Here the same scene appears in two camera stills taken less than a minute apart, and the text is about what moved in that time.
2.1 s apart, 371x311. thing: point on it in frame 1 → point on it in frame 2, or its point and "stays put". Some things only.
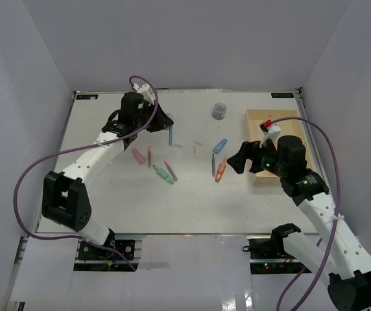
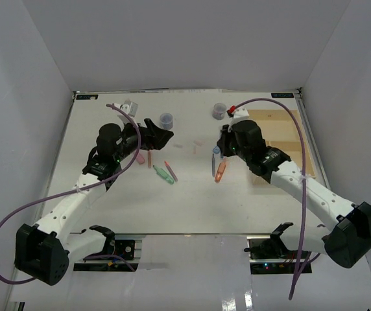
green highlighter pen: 164,175 stays put
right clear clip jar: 219,111 stays put
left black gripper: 162,122 → 148,134
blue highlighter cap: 220,146 stays put
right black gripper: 237,161 → 226,136
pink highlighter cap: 139,157 stays put
